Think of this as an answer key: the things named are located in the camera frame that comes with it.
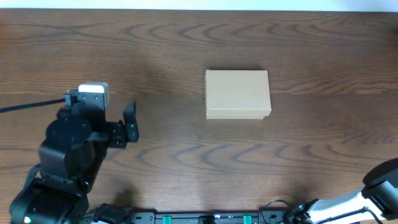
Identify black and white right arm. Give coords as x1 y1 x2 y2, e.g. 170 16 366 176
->
285 158 397 223

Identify black mounting rail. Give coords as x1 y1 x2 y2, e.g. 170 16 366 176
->
86 210 293 224

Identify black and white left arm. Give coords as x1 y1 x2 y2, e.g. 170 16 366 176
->
9 90 139 223

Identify cardboard box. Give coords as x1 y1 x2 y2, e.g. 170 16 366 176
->
205 70 272 119

